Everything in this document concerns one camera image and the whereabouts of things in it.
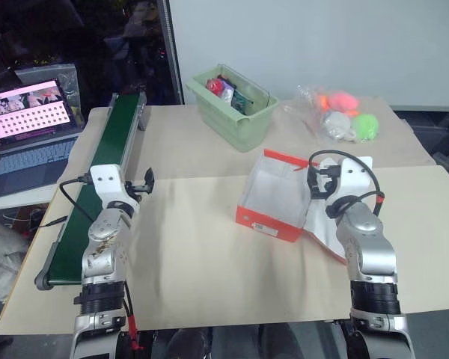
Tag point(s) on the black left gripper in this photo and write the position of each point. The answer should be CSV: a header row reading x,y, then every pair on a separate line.
x,y
134,187

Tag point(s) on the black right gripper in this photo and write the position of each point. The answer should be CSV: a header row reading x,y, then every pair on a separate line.
x,y
327,183

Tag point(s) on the orange shoe box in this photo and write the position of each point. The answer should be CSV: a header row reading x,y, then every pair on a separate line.
x,y
273,202

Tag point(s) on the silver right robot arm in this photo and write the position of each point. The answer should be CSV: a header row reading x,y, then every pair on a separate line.
x,y
370,243

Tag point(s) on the green conveyor belt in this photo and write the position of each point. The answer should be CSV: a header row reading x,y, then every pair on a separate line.
x,y
108,146

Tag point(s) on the white plush toy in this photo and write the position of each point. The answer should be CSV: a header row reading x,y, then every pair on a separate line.
x,y
335,125

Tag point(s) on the clear plastic bag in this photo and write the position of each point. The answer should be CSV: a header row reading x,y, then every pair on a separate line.
x,y
307,112

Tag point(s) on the green plush toy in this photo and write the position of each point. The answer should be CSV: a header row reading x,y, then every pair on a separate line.
x,y
366,126

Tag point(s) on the orange plush toy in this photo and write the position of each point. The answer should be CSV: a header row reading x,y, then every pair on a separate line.
x,y
322,101

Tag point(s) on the pink plush toy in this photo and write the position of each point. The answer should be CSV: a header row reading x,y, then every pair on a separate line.
x,y
343,101

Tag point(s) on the pale green plastic bin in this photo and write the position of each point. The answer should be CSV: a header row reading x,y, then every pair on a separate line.
x,y
239,127

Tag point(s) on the dark green packet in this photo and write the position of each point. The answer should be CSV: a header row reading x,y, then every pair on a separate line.
x,y
241,101

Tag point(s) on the white crumpled packet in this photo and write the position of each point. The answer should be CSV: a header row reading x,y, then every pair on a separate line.
x,y
225,97

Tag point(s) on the purple packet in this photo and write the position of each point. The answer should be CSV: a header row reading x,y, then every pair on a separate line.
x,y
229,86

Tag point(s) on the grey laptop with pink screen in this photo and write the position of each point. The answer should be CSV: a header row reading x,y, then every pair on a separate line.
x,y
30,149

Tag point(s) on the white plastic sack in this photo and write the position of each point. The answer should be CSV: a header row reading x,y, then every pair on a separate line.
x,y
3,258

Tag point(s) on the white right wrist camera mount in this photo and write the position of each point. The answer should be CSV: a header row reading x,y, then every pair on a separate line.
x,y
355,175

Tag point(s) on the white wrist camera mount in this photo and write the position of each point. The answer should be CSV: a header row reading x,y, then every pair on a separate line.
x,y
355,175
104,181

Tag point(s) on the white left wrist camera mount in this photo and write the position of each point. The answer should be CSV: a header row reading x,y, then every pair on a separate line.
x,y
104,181

